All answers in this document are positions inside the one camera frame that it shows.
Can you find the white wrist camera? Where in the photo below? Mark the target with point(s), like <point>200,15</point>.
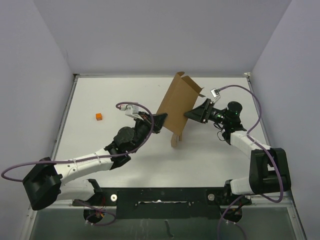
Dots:
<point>132,111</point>
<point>215,94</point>

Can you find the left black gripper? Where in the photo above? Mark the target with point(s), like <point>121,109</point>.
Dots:
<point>158,121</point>

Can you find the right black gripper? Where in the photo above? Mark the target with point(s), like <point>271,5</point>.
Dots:
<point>197,113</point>

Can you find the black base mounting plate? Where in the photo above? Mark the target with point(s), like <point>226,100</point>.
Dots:
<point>166,202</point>

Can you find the small orange cube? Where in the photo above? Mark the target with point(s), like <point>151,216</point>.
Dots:
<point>98,116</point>

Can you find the brown cardboard box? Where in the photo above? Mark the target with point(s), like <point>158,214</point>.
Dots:
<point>180,98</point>

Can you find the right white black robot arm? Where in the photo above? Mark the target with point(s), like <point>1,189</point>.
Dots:
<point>268,168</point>

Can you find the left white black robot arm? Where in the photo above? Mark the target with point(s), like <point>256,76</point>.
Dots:
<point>47,180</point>

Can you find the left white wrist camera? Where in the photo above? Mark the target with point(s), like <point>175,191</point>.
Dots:
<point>132,111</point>

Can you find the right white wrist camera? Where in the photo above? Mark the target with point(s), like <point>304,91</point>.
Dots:
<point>215,94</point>

